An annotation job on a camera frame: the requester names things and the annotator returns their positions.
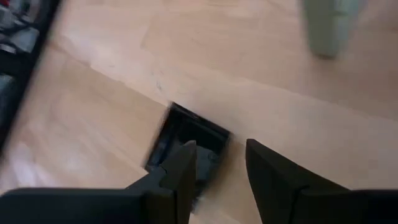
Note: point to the black square mini plate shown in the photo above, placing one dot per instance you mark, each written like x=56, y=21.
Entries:
x=199, y=130

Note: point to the small beige table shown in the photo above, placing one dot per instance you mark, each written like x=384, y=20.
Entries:
x=329, y=28

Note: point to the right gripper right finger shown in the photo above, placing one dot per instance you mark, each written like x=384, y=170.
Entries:
x=311, y=205

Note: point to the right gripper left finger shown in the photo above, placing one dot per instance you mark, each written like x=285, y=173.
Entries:
x=93, y=207

